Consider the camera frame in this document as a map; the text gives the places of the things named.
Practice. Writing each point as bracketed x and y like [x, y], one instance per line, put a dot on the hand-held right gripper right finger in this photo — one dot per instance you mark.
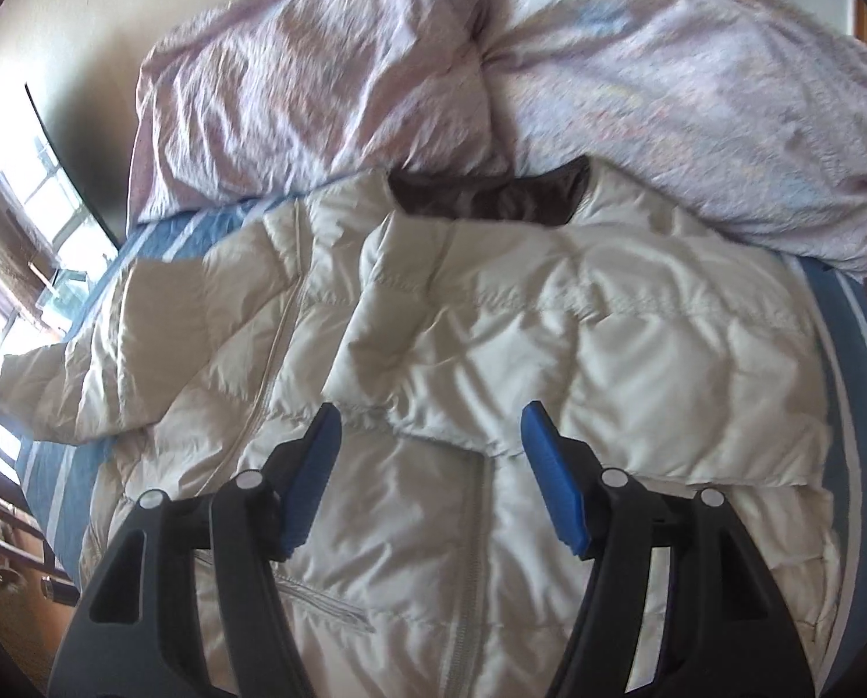
[553, 480]

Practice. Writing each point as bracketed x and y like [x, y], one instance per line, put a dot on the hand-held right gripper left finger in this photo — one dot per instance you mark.
[310, 480]

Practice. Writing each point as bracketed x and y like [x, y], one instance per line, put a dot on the white puffer jacket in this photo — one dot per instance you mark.
[477, 320]

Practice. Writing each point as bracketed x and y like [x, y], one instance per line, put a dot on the blue white striped bed sheet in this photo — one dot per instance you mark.
[66, 487]

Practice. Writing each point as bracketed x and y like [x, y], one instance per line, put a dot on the wooden chair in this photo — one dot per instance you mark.
[4, 516]

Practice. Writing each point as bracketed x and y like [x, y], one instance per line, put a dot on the window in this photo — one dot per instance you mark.
[19, 247]

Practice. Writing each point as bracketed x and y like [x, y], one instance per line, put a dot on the dark flat screen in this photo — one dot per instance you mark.
[77, 160]

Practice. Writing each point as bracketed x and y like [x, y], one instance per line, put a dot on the pink floral duvet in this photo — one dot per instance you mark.
[622, 73]

